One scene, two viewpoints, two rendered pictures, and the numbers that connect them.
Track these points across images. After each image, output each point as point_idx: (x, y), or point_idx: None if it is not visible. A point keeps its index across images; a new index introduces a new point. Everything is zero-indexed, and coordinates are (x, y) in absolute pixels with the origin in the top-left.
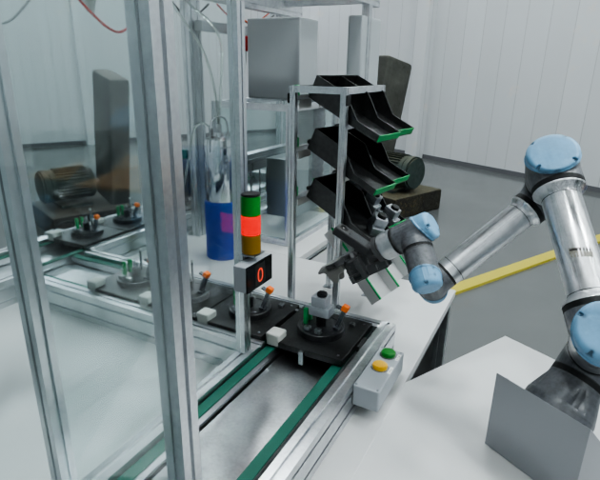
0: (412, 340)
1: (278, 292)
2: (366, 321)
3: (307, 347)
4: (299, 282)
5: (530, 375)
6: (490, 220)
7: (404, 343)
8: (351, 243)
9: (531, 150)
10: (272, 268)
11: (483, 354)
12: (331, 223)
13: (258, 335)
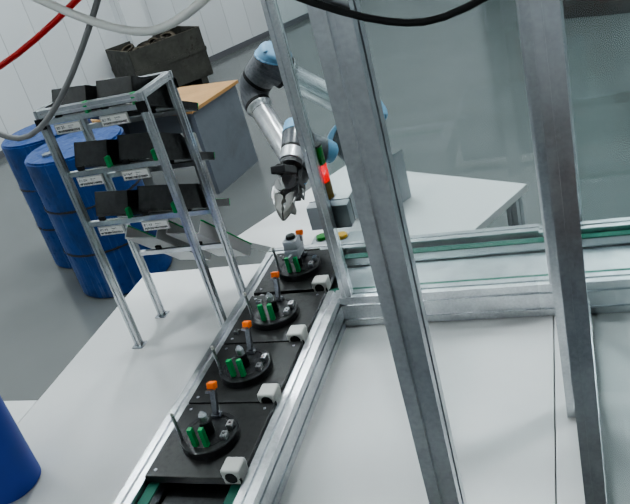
0: (254, 270)
1: (162, 373)
2: (270, 260)
3: (331, 266)
4: (128, 369)
5: (290, 221)
6: (266, 119)
7: None
8: (291, 169)
9: (273, 54)
10: (77, 408)
11: (267, 240)
12: (112, 271)
13: (323, 292)
